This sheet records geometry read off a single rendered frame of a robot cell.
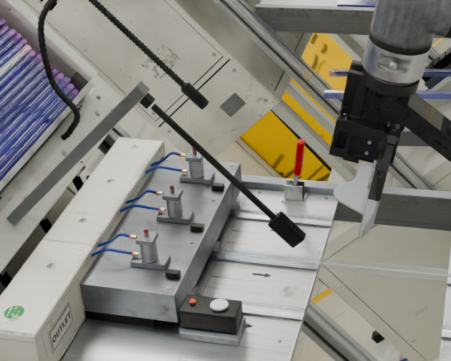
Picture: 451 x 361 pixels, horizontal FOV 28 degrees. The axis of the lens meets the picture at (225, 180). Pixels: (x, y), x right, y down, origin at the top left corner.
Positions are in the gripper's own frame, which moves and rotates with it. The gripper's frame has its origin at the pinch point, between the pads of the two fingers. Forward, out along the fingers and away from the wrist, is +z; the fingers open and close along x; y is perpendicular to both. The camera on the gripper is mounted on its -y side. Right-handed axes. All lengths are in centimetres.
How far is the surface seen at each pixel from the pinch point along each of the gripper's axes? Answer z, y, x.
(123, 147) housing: 11.4, 41.0, -15.4
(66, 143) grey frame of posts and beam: 8.2, 47.8, -7.9
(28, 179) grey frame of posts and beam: 7.6, 48.5, 3.8
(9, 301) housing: 11.3, 41.2, 24.4
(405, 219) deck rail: 13.6, -5.7, -19.0
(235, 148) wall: 173, 69, -275
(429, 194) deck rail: 8.3, -8.1, -19.6
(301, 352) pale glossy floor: 194, 10, -170
